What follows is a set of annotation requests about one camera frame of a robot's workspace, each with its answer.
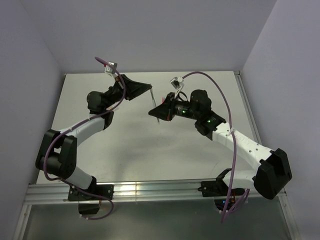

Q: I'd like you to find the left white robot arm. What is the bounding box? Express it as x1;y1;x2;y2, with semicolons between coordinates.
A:
35;74;152;200

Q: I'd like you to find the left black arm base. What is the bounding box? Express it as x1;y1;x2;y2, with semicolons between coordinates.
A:
67;184;114;220

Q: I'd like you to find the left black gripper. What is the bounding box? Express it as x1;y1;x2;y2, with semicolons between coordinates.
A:
103;74;152;110

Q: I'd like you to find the aluminium mounting rail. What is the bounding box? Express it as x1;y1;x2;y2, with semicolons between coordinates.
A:
23;174;287;208

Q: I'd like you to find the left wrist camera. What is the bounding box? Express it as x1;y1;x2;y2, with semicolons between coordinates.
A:
103;61;118;77

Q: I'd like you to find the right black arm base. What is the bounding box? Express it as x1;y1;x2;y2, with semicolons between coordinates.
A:
197;170;245;211

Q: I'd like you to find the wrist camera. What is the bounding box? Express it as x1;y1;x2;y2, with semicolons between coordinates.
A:
170;77;184;98
103;61;118;77

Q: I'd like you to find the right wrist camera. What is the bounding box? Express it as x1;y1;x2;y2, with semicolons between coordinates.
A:
170;77;184;98

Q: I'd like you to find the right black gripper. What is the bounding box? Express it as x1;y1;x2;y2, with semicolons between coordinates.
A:
149;92;200;121

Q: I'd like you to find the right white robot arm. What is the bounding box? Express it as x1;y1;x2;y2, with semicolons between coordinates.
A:
148;89;292;200

